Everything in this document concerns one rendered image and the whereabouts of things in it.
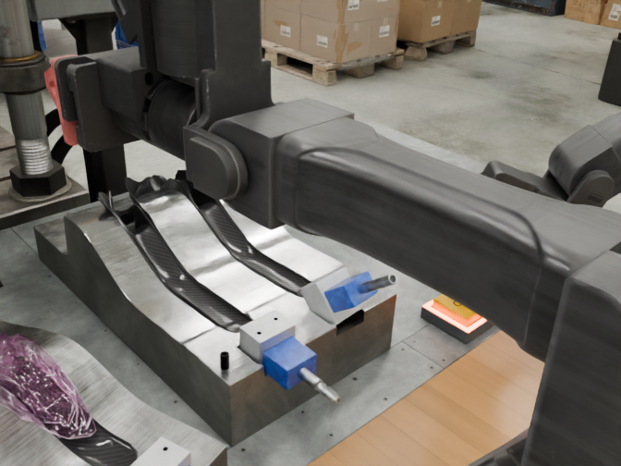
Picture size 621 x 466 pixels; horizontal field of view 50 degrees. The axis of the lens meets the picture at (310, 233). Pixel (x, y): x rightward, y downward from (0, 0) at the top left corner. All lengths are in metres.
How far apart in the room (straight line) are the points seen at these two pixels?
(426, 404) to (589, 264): 0.59
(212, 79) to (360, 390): 0.51
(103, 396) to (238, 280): 0.23
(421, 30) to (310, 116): 4.99
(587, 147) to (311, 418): 0.43
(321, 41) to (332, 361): 4.06
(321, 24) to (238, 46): 4.32
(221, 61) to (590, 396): 0.27
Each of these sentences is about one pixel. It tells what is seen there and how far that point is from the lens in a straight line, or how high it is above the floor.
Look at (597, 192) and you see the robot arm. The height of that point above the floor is 1.06.
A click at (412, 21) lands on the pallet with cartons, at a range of 5.42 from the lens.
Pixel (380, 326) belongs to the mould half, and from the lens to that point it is 0.85.
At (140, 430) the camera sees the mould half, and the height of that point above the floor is 0.86.
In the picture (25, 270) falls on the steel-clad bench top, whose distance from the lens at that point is 1.10.
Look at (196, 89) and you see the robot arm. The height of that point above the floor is 1.23.
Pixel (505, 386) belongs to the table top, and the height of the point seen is 0.80.
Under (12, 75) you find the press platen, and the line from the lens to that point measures 1.26.
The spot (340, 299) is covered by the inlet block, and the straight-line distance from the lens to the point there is 0.76.
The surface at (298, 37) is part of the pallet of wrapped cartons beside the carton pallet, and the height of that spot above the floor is 0.24.
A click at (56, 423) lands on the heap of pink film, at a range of 0.72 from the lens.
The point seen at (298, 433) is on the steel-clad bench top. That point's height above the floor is 0.80.
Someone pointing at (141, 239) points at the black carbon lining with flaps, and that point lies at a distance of 0.91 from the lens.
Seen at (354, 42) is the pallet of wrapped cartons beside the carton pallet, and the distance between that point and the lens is 4.74.
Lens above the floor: 1.36
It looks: 29 degrees down
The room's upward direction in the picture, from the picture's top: 2 degrees clockwise
